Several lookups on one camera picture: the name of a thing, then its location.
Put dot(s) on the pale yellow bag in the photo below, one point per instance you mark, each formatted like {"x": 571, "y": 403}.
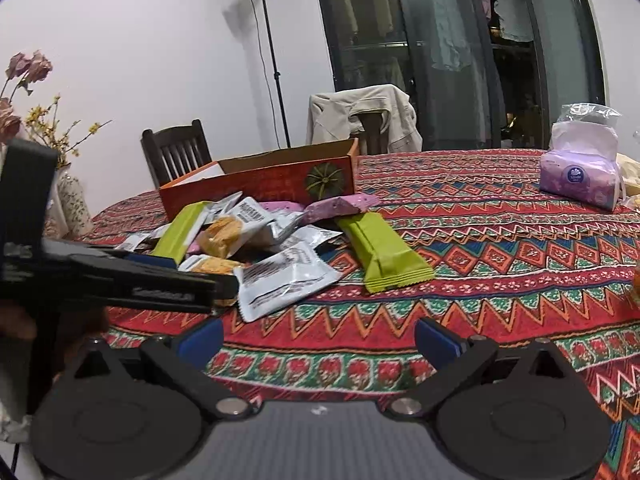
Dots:
{"x": 629, "y": 172}

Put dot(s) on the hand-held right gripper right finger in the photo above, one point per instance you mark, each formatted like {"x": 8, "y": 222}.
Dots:
{"x": 435, "y": 342}

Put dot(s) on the light blue hanging garment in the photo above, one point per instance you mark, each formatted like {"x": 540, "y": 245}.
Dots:
{"x": 447, "y": 25}

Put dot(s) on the dark wooden chair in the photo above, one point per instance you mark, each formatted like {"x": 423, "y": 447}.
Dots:
{"x": 175, "y": 152}
{"x": 372, "y": 132}

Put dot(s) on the orange cardboard box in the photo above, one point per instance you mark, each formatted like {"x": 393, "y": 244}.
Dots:
{"x": 280, "y": 180}

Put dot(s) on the white hanging garment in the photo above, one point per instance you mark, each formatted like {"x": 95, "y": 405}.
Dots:
{"x": 515, "y": 17}

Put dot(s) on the pile of white snack packets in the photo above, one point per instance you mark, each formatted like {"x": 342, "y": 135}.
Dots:
{"x": 280, "y": 280}

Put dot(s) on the glass sliding door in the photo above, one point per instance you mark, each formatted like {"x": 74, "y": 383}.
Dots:
{"x": 450, "y": 85}

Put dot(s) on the red patterned tablecloth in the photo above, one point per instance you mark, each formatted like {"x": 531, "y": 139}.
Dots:
{"x": 500, "y": 270}

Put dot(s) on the clear plastic bag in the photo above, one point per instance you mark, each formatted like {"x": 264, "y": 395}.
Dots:
{"x": 590, "y": 112}

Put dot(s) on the dried pink flowers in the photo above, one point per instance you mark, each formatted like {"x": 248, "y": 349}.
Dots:
{"x": 30, "y": 65}

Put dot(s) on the floral ceramic vase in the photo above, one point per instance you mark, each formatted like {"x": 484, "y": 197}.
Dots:
{"x": 75, "y": 205}

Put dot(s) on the yellow flower branches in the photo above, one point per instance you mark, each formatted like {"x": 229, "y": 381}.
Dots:
{"x": 65, "y": 135}

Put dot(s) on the chair with beige jacket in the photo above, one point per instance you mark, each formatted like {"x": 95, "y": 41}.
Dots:
{"x": 335, "y": 115}

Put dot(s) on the pink snack packet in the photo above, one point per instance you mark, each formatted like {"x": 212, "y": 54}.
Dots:
{"x": 282, "y": 206}
{"x": 335, "y": 208}

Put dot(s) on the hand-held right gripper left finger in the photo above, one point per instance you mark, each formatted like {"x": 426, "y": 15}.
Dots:
{"x": 202, "y": 345}

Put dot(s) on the purple tissue pack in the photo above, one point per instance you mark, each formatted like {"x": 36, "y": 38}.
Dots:
{"x": 580, "y": 175}

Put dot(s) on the green snack bar packet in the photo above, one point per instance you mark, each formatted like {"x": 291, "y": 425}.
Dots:
{"x": 182, "y": 232}
{"x": 380, "y": 255}

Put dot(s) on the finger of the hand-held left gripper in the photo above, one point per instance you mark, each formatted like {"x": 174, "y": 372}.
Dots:
{"x": 175, "y": 277}
{"x": 150, "y": 261}

